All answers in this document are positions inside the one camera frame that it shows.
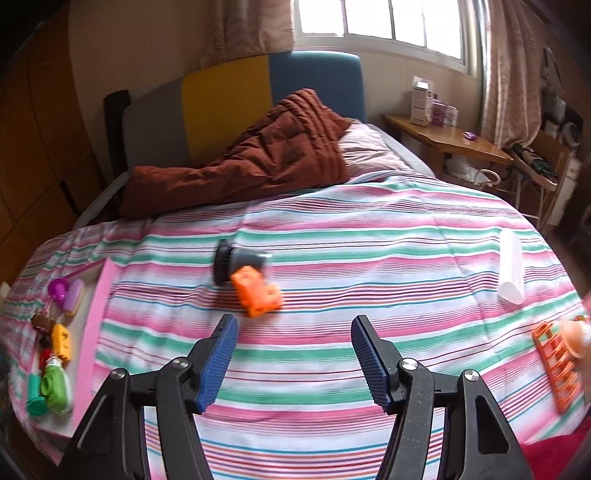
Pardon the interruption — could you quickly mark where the green white plastic toy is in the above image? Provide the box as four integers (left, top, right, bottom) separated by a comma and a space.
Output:
40, 356, 72, 415

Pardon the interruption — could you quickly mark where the red metallic bottle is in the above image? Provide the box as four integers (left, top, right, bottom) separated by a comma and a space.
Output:
38, 347, 53, 376

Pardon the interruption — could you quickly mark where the yellow plastic toy block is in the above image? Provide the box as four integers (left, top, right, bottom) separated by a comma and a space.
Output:
51, 324, 72, 364

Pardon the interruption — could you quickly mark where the red cloth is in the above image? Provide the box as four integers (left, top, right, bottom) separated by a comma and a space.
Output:
522, 431, 591, 480

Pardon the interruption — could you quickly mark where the teal plastic cup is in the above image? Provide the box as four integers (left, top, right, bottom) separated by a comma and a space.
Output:
26, 373, 48, 417

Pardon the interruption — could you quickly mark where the orange plastic rack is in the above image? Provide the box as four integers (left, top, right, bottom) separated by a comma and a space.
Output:
532, 321, 581, 414

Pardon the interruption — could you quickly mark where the pink tray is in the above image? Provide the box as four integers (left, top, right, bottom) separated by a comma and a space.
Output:
26, 258, 120, 438

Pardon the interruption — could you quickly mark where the brown toy figure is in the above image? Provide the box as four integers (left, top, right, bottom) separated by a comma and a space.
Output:
31, 309, 56, 341

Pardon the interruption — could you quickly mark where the purple yellow oval toy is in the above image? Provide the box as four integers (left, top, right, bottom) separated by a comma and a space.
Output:
62, 278, 85, 318

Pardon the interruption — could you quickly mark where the white translucent plastic case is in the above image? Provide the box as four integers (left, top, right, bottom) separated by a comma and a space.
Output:
497, 229, 525, 305

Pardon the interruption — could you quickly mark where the striped bed cover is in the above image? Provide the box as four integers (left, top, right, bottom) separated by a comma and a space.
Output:
1, 172, 587, 479

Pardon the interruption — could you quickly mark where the magenta round toy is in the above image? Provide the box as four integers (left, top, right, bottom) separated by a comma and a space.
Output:
47, 277, 69, 308

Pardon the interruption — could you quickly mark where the orange plastic block toy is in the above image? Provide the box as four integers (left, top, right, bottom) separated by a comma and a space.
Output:
230, 265, 283, 318

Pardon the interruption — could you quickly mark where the grey jar black lid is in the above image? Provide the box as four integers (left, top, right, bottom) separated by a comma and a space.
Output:
212, 239, 271, 286

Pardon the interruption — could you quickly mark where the folding chair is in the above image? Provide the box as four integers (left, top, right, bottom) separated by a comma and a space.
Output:
506, 131, 569, 230

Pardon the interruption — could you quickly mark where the wooden bedside table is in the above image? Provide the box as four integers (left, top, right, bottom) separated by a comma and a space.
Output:
383, 114, 513, 177

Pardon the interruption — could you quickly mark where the striped pink pillow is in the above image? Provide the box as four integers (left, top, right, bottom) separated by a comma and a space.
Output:
339, 120, 412, 178

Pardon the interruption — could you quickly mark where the multicolour padded headboard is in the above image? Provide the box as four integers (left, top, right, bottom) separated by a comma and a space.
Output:
103, 51, 367, 176

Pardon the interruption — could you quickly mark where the purple box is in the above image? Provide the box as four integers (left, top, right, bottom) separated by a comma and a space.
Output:
431, 99, 448, 126

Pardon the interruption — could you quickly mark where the rust brown quilt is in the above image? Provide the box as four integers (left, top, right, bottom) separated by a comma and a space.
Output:
119, 88, 353, 219

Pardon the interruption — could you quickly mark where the white carton box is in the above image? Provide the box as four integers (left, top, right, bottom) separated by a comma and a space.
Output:
410, 76, 434, 126

